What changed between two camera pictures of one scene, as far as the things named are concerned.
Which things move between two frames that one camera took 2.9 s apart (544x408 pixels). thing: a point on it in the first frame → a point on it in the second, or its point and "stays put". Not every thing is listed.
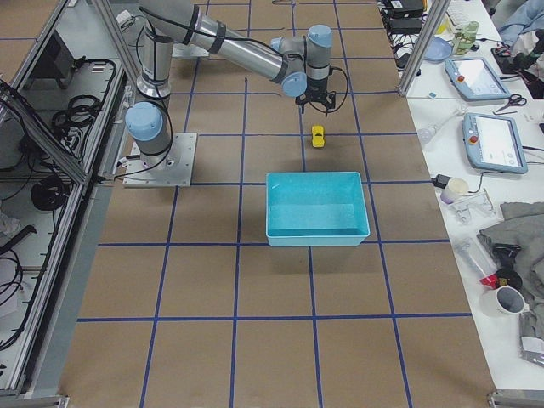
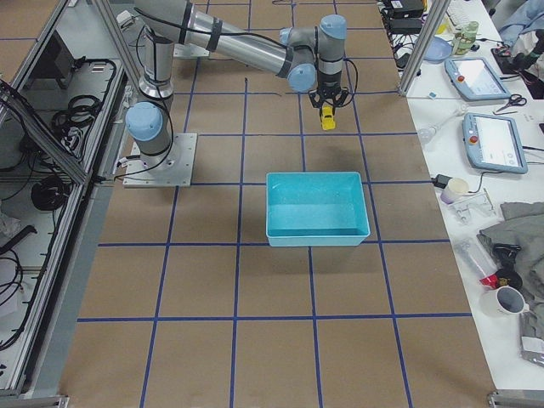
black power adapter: [440, 181] stays put
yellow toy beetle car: [318, 136] → [327, 118]
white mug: [503, 302] stays put
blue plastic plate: [439, 50] stays put
